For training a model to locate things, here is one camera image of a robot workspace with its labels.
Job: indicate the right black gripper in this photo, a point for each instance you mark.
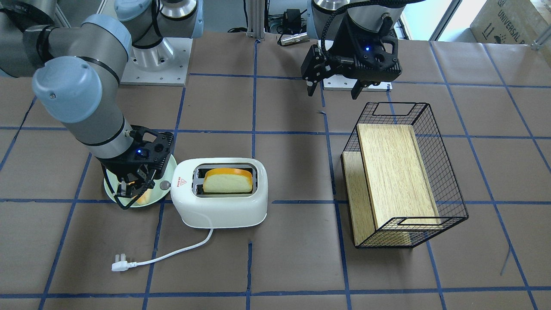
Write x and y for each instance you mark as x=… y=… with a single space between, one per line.
x=115 y=165

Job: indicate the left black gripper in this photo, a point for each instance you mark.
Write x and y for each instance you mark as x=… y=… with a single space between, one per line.
x=343 y=45

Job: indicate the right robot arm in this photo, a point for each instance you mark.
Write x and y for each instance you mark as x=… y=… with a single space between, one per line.
x=76 y=73

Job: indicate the white two-slot toaster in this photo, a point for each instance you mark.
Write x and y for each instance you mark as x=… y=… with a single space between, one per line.
x=201 y=209

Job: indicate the bread slice in toaster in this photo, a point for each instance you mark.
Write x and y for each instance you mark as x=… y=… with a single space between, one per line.
x=228 y=180

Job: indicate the triangular bread on plate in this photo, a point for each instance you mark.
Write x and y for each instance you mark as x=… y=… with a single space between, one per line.
x=144 y=199

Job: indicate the light green plate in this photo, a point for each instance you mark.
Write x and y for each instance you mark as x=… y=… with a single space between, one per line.
x=158 y=191

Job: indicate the cardboard box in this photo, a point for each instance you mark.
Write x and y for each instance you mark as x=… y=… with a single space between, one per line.
x=511 y=21

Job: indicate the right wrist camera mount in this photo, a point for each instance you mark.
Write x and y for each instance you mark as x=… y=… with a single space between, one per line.
x=160 y=142

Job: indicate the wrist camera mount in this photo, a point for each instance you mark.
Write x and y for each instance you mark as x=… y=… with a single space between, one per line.
x=374 y=55
x=160 y=142

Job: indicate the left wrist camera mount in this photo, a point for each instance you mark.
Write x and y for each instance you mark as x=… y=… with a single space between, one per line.
x=374 y=55

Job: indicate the aluminium frame post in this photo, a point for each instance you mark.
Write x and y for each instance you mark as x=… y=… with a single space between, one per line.
x=256 y=11

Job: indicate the black wire basket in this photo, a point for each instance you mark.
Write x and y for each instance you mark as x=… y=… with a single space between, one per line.
x=446 y=191

